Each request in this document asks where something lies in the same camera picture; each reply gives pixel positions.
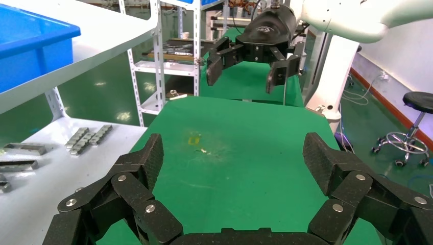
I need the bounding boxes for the white robot torso column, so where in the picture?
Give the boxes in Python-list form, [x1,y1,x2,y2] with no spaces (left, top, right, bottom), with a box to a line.
[305,34,360,133]

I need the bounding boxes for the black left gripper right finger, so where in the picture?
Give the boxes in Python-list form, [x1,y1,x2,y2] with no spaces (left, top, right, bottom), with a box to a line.
[302,132,433,245]

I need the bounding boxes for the white metal shelf rack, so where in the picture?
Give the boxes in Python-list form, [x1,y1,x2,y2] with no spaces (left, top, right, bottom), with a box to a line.
[0,0,166,245]
[117,0,226,128]

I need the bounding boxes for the small blue storage bin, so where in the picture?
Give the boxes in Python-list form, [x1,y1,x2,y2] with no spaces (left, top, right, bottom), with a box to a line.
[162,0,226,9]

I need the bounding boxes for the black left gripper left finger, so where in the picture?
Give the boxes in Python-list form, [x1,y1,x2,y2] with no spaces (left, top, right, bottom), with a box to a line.
[42,133,184,245]

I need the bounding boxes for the large blue plastic bin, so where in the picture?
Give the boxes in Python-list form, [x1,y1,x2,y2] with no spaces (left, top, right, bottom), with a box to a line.
[0,3,82,93]

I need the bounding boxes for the notched grey metal rail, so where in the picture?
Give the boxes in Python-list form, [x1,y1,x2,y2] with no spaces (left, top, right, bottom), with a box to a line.
[69,132,97,157]
[89,124,113,145]
[65,127,90,150]

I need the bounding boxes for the white floor cable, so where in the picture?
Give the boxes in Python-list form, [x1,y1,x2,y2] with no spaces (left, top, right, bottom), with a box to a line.
[341,72,388,106]

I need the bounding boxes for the green table cloth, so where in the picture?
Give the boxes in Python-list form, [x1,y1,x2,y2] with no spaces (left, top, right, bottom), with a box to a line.
[96,95,383,245]
[199,27,305,108]

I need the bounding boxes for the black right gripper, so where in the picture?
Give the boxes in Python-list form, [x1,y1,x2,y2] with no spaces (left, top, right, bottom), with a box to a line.
[205,4,305,94]

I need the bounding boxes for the assorted metal strips pile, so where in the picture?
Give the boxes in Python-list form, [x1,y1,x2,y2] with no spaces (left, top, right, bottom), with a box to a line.
[142,39,204,62]

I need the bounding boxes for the black round stool chrome base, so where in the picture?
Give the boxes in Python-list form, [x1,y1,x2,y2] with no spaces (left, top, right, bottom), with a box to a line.
[371,91,433,168]

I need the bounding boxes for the cluttered equipment cart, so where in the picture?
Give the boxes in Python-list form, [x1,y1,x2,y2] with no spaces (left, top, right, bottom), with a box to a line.
[208,0,253,39]

